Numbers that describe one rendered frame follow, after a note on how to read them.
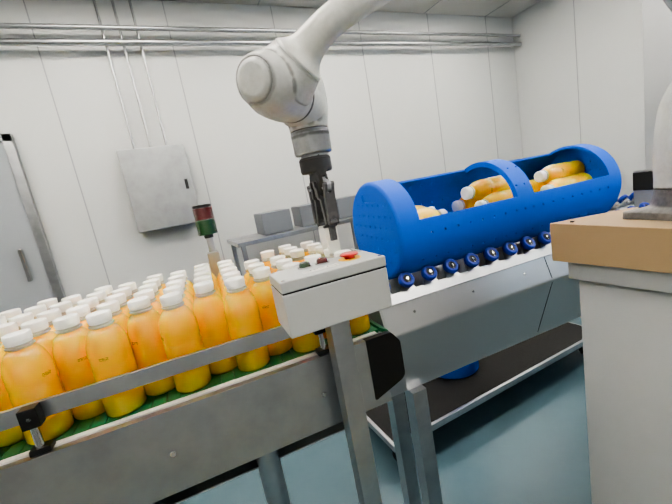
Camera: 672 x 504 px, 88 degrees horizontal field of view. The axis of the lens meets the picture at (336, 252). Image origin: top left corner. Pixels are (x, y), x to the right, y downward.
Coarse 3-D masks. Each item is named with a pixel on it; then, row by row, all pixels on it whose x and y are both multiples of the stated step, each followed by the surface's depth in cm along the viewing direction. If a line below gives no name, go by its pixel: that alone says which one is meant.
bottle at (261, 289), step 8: (256, 280) 76; (264, 280) 76; (256, 288) 75; (264, 288) 75; (256, 296) 75; (264, 296) 75; (272, 296) 75; (264, 304) 75; (272, 304) 75; (264, 312) 75; (272, 312) 76; (264, 320) 76; (272, 320) 76; (264, 328) 76; (272, 344) 77; (280, 344) 77; (288, 344) 78; (272, 352) 77; (280, 352) 77
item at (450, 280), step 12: (504, 252) 108; (528, 252) 110; (540, 252) 110; (492, 264) 104; (504, 264) 105; (516, 264) 106; (456, 276) 100; (468, 276) 101; (480, 276) 101; (408, 288) 95; (420, 288) 95; (432, 288) 96; (444, 288) 97; (396, 300) 92; (408, 300) 93
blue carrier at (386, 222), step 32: (512, 160) 125; (544, 160) 134; (608, 160) 117; (384, 192) 91; (416, 192) 117; (448, 192) 124; (512, 192) 103; (544, 192) 105; (576, 192) 110; (608, 192) 116; (384, 224) 94; (416, 224) 89; (448, 224) 93; (480, 224) 97; (512, 224) 102; (544, 224) 110; (416, 256) 92; (448, 256) 99
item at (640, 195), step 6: (636, 174) 147; (642, 174) 145; (648, 174) 143; (636, 180) 147; (642, 180) 145; (648, 180) 143; (636, 186) 148; (642, 186) 146; (648, 186) 144; (636, 192) 149; (642, 192) 147; (648, 192) 146; (636, 198) 150; (642, 198) 148; (648, 198) 146; (636, 204) 150
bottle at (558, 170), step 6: (564, 162) 125; (570, 162) 125; (576, 162) 125; (546, 168) 122; (552, 168) 121; (558, 168) 121; (564, 168) 122; (570, 168) 123; (576, 168) 124; (582, 168) 125; (552, 174) 121; (558, 174) 121; (564, 174) 122; (570, 174) 123; (546, 180) 122
